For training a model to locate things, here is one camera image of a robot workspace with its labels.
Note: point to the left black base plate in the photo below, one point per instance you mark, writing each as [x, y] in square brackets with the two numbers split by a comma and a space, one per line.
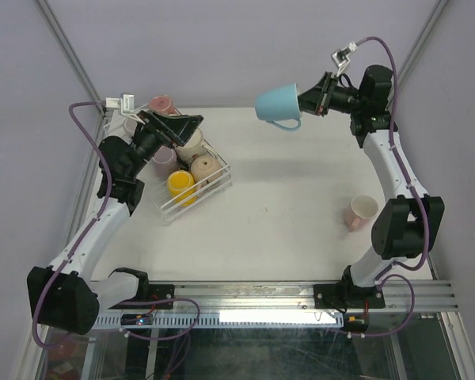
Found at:
[155, 292]

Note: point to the yellow glass cup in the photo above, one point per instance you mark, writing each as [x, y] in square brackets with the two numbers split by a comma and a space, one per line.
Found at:
[182, 187]

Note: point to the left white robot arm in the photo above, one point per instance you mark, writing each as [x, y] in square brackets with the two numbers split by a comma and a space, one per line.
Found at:
[61, 295]

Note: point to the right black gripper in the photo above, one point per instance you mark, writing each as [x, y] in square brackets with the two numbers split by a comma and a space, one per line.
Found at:
[317, 100]

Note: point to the pink patterned mug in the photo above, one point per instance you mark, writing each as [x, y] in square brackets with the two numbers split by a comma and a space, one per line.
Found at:
[163, 105]

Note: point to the light blue mug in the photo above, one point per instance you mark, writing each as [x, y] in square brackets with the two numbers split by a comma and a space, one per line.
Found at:
[279, 107]

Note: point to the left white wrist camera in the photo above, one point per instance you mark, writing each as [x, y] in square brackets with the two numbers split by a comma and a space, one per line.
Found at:
[125, 104]

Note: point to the beige stoneware mug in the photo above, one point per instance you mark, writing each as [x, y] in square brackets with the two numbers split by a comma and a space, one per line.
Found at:
[206, 171]

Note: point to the black connector box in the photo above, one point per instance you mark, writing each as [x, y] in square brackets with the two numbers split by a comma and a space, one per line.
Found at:
[355, 324]

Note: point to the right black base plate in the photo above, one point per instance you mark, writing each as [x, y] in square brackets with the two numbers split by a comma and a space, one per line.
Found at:
[339, 296]

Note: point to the mauve purple mug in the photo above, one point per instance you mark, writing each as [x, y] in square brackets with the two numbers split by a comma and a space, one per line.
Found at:
[165, 161]

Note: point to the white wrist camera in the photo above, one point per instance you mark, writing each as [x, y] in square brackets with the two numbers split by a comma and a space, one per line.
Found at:
[125, 104]
[341, 57]

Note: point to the white slotted cable duct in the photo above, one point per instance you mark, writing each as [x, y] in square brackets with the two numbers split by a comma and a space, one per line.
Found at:
[228, 319]

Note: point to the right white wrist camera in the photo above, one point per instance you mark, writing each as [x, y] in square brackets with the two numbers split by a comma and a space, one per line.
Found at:
[341, 57]

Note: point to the lavender mug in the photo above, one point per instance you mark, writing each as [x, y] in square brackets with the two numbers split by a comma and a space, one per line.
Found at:
[129, 126]

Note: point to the small electronics board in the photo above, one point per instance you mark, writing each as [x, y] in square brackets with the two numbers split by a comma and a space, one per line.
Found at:
[137, 319]

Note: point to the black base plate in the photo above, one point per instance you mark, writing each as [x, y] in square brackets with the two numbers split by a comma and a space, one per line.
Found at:
[155, 292]
[339, 296]

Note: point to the aluminium mounting rail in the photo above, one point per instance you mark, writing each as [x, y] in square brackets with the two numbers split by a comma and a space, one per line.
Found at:
[430, 296]

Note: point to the light pink mug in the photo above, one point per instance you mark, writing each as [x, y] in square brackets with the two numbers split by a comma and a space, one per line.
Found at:
[360, 210]

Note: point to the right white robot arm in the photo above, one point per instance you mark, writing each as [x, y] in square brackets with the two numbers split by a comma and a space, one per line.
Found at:
[405, 231]

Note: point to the clear acrylic dish rack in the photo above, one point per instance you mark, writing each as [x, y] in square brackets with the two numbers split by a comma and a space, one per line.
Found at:
[121, 189]

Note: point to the green-inside patterned mug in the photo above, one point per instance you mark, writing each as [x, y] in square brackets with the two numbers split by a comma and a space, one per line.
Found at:
[192, 149]

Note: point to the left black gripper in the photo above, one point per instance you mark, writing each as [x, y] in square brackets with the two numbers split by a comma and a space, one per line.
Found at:
[172, 130]

